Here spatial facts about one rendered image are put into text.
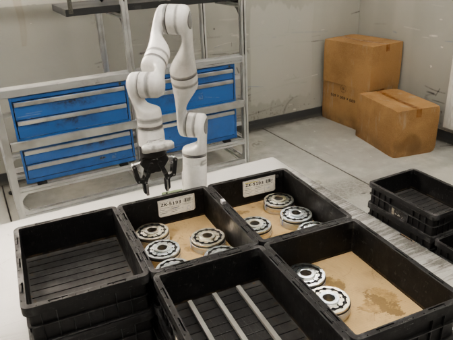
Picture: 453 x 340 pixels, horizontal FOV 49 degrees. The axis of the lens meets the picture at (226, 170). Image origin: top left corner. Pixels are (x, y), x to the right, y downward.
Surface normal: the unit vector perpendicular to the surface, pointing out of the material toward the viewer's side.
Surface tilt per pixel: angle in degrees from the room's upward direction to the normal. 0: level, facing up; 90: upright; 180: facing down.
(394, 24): 90
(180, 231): 0
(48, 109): 90
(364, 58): 89
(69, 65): 90
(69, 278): 0
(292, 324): 0
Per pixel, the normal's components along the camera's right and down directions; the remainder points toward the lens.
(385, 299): -0.04, -0.91
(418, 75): -0.88, 0.22
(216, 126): 0.47, 0.35
